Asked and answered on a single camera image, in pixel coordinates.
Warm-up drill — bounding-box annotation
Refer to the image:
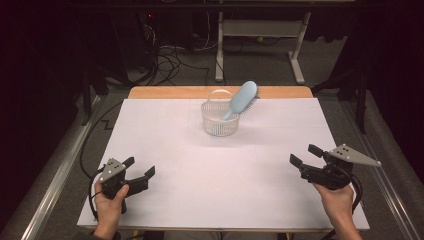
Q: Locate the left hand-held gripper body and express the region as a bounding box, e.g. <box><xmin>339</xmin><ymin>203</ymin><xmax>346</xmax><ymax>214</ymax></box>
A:
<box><xmin>98</xmin><ymin>157</ymin><xmax>130</xmax><ymax>215</ymax></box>

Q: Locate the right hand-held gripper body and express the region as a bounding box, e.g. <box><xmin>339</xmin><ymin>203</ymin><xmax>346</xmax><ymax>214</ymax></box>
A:
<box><xmin>299</xmin><ymin>143</ymin><xmax>383</xmax><ymax>192</ymax></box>

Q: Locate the white plastic basket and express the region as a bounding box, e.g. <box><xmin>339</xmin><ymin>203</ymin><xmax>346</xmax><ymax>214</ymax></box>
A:
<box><xmin>200</xmin><ymin>88</ymin><xmax>242</xmax><ymax>138</ymax></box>

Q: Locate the person's right hand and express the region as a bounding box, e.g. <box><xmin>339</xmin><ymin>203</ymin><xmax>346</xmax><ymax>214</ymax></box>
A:
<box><xmin>312</xmin><ymin>182</ymin><xmax>356</xmax><ymax>225</ymax></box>

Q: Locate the person's left hand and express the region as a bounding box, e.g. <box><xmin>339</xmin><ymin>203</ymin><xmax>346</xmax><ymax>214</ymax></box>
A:
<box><xmin>93</xmin><ymin>179</ymin><xmax>131</xmax><ymax>234</ymax></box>

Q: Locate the black stand leg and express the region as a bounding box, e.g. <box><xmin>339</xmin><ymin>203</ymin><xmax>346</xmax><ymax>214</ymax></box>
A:
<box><xmin>311</xmin><ymin>64</ymin><xmax>369</xmax><ymax>135</ymax></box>
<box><xmin>80</xmin><ymin>61</ymin><xmax>110</xmax><ymax>127</ymax></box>

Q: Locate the white table sheet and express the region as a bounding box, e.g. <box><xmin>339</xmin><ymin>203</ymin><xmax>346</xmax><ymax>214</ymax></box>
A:
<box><xmin>76</xmin><ymin>97</ymin><xmax>371</xmax><ymax>231</ymax></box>

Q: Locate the dark computer tower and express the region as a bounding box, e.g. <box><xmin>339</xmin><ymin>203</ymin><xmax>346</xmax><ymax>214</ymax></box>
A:
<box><xmin>109</xmin><ymin>9</ymin><xmax>158</xmax><ymax>74</ymax></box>

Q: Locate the left hand-held gripper cable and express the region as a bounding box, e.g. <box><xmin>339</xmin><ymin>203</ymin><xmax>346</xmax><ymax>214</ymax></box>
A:
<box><xmin>87</xmin><ymin>167</ymin><xmax>106</xmax><ymax>222</ymax></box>

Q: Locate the hand-held gripper cable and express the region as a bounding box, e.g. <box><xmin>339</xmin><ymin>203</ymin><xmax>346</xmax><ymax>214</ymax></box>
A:
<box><xmin>346</xmin><ymin>174</ymin><xmax>365</xmax><ymax>215</ymax></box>
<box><xmin>87</xmin><ymin>167</ymin><xmax>106</xmax><ymax>222</ymax></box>

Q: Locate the right hand-held gripper cable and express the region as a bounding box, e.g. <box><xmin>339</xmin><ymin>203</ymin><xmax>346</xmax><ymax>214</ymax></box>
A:
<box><xmin>346</xmin><ymin>174</ymin><xmax>365</xmax><ymax>215</ymax></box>

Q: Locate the long black floor cable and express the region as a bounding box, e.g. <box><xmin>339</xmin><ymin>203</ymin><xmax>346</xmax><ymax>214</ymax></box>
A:
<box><xmin>78</xmin><ymin>100</ymin><xmax>125</xmax><ymax>179</ymax></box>

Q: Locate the aluminium floor rail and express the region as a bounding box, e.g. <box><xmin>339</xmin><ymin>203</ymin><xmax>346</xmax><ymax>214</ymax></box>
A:
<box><xmin>339</xmin><ymin>99</ymin><xmax>424</xmax><ymax>240</ymax></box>
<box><xmin>19</xmin><ymin>95</ymin><xmax>102</xmax><ymax>240</ymax></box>

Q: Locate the tangle of black floor cables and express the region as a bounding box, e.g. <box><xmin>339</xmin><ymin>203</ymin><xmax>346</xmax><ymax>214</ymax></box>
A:
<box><xmin>141</xmin><ymin>23</ymin><xmax>212</xmax><ymax>86</ymax></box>

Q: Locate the white metal table frame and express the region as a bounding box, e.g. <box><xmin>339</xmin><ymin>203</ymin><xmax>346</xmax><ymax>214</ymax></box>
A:
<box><xmin>214</xmin><ymin>11</ymin><xmax>312</xmax><ymax>86</ymax></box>

